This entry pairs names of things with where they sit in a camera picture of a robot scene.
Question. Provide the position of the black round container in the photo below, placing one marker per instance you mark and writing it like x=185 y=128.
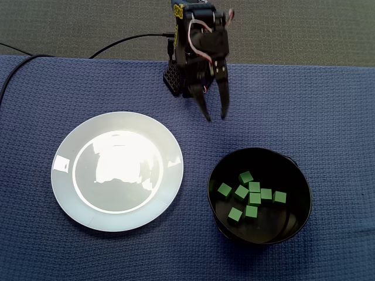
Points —
x=263 y=234

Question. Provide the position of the white round plate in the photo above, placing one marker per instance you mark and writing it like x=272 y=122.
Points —
x=123 y=216

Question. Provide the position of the small green cube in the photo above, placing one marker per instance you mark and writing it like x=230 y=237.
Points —
x=254 y=186
x=245 y=177
x=266 y=194
x=255 y=199
x=251 y=211
x=235 y=214
x=279 y=197
x=241 y=193
x=224 y=190

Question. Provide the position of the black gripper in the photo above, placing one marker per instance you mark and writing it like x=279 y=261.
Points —
x=219 y=69

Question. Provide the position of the blue waffle cloth mat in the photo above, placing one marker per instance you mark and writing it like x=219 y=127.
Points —
x=337 y=131

